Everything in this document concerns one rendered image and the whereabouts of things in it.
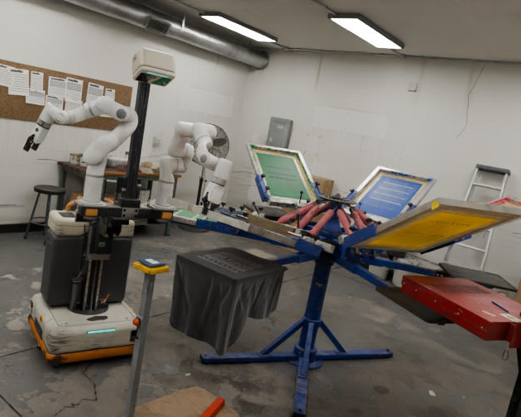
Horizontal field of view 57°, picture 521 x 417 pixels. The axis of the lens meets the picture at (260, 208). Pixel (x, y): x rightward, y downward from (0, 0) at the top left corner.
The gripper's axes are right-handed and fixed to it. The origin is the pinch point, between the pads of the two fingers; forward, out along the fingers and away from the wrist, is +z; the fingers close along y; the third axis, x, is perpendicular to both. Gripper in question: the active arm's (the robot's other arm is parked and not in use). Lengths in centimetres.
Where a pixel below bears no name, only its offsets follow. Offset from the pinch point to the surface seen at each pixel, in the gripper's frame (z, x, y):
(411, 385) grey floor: 74, 75, -206
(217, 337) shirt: 61, 17, -22
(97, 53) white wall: -140, -380, -144
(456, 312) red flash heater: 6, 120, -48
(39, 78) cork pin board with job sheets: -80, -379, -88
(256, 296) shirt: 35, 21, -39
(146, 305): 55, -10, 9
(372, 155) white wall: -156, -127, -443
